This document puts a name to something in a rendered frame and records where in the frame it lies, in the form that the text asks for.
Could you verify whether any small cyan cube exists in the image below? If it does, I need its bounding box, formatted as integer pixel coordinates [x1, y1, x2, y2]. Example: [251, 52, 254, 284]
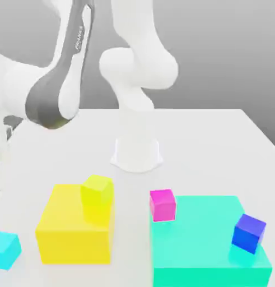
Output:
[0, 231, 22, 271]

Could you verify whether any small yellow cube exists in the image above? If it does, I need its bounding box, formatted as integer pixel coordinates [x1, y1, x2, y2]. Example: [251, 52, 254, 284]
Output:
[80, 174, 114, 225]

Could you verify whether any small magenta cube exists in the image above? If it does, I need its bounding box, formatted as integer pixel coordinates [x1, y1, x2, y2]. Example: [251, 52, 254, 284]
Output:
[149, 188, 177, 223]

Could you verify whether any small blue cube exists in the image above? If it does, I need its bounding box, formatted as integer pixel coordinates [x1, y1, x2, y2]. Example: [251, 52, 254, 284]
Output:
[231, 213, 267, 256]

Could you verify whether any large yellow box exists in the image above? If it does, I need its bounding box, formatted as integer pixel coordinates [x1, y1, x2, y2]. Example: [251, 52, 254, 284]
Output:
[35, 183, 116, 266]

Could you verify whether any large turquoise box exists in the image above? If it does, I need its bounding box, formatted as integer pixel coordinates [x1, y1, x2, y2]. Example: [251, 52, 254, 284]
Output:
[150, 195, 273, 287]

